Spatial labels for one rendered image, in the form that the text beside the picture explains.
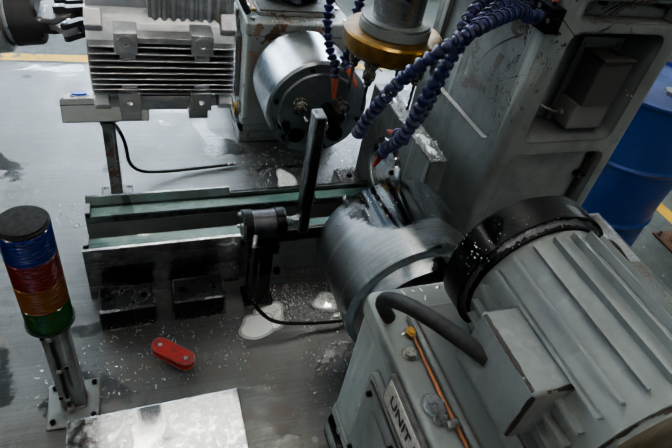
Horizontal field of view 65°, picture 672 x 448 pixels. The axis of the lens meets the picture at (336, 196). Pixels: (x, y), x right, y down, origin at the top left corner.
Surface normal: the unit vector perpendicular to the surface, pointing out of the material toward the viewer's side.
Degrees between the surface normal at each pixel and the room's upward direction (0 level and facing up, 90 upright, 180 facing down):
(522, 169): 90
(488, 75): 90
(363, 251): 51
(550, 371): 0
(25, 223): 0
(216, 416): 0
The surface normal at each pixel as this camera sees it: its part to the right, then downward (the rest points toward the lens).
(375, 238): -0.42, -0.58
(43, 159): 0.16, -0.76
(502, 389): -0.94, 0.07
